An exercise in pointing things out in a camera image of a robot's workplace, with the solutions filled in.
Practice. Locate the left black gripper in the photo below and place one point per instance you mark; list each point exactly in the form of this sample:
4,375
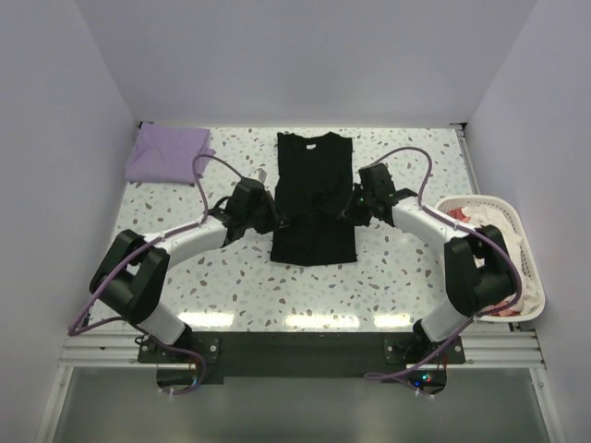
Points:
276,220

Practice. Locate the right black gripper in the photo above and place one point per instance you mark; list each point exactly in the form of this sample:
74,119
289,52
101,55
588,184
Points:
349,211

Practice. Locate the black t shirt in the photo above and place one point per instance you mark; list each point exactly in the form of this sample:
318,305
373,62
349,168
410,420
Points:
314,185

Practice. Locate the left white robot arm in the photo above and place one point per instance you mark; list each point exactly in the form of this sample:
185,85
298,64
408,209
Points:
131,277

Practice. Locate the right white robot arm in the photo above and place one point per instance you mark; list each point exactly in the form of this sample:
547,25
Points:
478,271

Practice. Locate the white laundry basket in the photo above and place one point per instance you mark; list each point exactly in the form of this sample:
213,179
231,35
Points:
448,203

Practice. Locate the white red print t shirt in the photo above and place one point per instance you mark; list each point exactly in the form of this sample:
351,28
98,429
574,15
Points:
479,216

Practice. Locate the folded purple t shirt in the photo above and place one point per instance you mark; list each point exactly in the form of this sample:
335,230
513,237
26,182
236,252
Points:
165,154

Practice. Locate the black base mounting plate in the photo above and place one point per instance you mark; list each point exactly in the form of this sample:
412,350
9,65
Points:
212,357

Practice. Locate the pink garment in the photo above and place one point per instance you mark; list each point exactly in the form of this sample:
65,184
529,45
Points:
502,310

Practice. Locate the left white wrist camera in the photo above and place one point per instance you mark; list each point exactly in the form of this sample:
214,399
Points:
260,175

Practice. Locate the aluminium frame rail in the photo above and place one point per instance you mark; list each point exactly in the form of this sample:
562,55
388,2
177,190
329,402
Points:
482,350

